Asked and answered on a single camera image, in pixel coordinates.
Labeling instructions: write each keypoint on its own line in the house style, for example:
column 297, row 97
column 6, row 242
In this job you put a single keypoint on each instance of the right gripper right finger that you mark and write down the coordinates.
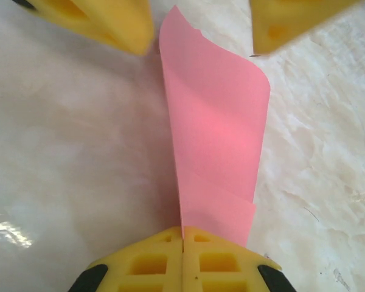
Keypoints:
column 219, row 264

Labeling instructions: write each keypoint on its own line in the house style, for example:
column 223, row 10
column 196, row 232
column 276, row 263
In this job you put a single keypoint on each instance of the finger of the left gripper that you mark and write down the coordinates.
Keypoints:
column 109, row 21
column 280, row 21

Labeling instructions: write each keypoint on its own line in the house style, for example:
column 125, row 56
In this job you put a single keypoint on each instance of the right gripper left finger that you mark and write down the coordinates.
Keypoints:
column 152, row 264

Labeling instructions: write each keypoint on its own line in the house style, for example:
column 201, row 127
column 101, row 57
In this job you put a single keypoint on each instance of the pink paper sheet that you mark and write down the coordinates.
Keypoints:
column 213, row 121

